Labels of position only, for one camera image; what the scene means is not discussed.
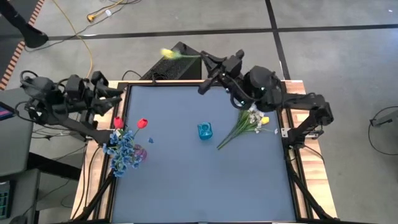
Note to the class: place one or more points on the pink ribbed glass vase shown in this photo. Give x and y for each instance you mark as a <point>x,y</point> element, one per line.
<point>141,153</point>

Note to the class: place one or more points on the black stand foot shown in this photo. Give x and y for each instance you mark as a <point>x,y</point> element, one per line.
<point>31,35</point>

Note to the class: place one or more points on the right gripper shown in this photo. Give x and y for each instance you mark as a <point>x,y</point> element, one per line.
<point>231,70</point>

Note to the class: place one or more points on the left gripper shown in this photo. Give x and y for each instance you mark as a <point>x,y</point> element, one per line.
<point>90,93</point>

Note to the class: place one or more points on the red tulip bare stem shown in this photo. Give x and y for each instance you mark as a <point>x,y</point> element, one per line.
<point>142,123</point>

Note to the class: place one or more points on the black metal table frame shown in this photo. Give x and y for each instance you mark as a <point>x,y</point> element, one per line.
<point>171,83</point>

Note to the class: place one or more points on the grey stand foot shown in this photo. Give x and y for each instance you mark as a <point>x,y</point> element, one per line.
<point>385,119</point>

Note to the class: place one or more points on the yellow artificial tulip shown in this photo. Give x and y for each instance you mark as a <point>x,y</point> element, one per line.
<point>169,53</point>
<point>265,120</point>

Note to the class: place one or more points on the teal glass vase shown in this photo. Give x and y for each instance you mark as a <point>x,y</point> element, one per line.
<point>205,131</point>

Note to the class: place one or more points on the striped edge floor mat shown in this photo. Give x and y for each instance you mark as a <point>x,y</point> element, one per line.
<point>6,59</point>

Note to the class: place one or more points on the laptop screen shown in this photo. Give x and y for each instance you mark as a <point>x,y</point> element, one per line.
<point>4,112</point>

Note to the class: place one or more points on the red tulip with leaves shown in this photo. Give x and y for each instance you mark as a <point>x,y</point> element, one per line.
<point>118,122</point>

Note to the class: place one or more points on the black computer tower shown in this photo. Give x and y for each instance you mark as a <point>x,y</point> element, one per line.
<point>177,67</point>

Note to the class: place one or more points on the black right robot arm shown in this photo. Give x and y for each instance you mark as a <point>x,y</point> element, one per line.
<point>280,96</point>

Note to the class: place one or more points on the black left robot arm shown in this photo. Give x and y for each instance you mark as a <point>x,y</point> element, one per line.
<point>46,102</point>

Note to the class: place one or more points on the grey table mat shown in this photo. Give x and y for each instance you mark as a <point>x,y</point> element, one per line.
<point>186,186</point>

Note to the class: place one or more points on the dark keyboard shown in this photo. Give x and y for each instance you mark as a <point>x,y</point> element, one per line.
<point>3,202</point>

